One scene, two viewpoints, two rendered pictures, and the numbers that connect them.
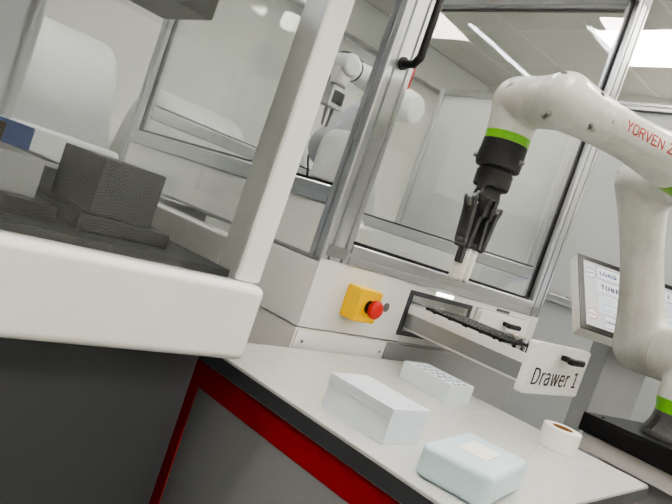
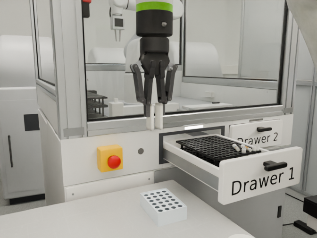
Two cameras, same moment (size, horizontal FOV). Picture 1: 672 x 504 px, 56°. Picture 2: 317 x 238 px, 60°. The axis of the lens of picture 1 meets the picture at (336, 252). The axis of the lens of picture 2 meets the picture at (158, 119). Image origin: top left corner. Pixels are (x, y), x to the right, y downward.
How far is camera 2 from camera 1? 82 cm
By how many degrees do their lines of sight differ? 21
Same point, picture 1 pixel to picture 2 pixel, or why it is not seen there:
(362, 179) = (70, 78)
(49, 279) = not seen: outside the picture
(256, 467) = not seen: outside the picture
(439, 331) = (178, 159)
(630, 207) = (303, 20)
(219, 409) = not seen: outside the picture
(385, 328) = (147, 163)
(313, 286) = (63, 159)
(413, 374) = (144, 203)
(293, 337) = (65, 193)
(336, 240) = (68, 124)
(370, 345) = (138, 177)
